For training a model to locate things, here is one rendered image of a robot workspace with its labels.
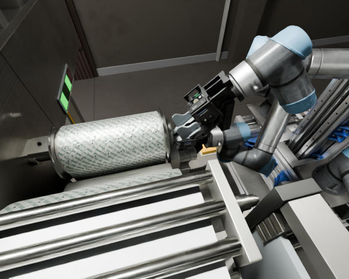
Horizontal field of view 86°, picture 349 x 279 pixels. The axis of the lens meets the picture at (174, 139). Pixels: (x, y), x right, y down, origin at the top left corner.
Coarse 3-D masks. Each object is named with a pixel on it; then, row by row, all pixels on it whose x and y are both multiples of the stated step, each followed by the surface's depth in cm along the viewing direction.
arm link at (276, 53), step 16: (288, 32) 36; (304, 32) 35; (272, 48) 37; (288, 48) 36; (304, 48) 36; (256, 64) 38; (272, 64) 37; (288, 64) 37; (272, 80) 40; (288, 80) 40
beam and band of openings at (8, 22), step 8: (0, 0) 52; (8, 0) 53; (16, 0) 53; (24, 0) 59; (32, 0) 62; (0, 8) 53; (8, 8) 54; (16, 8) 54; (24, 8) 56; (0, 16) 44; (8, 16) 50; (16, 16) 51; (0, 24) 44; (8, 24) 47; (16, 24) 50; (0, 32) 43; (8, 32) 46; (0, 40) 42
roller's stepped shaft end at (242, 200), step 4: (236, 196) 30; (240, 196) 30; (244, 196) 30; (248, 196) 30; (252, 196) 30; (256, 196) 30; (240, 200) 29; (244, 200) 29; (248, 200) 29; (252, 200) 30; (256, 200) 30; (240, 204) 29; (244, 204) 29; (248, 204) 29; (252, 204) 29; (256, 204) 30; (240, 208) 28; (244, 208) 29; (248, 208) 29
